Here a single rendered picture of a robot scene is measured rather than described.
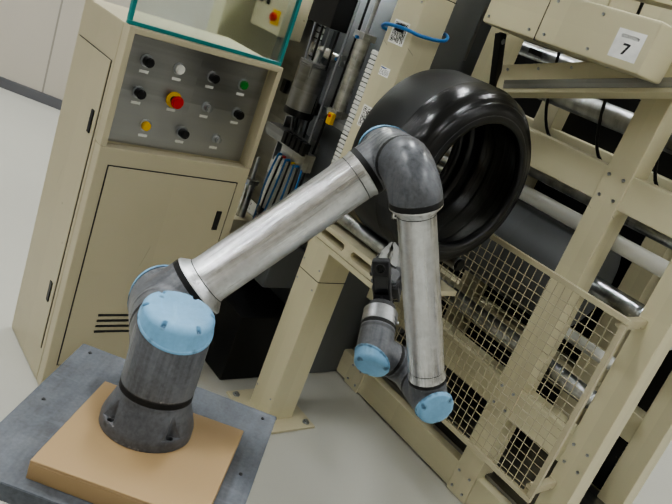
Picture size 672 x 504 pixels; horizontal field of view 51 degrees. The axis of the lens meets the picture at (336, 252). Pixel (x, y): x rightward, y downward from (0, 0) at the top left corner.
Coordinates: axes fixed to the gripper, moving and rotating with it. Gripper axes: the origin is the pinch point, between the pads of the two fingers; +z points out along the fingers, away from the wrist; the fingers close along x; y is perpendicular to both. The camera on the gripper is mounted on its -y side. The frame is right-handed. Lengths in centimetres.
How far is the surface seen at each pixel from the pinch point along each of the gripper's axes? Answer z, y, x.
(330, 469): -30, 100, -26
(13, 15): 292, 128, -349
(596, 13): 72, -23, 50
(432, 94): 40.7, -18.0, 6.6
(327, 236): 24.8, 30.6, -28.2
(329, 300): 20, 62, -31
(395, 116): 34.6, -14.8, -3.3
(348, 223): 25.0, 23.2, -20.1
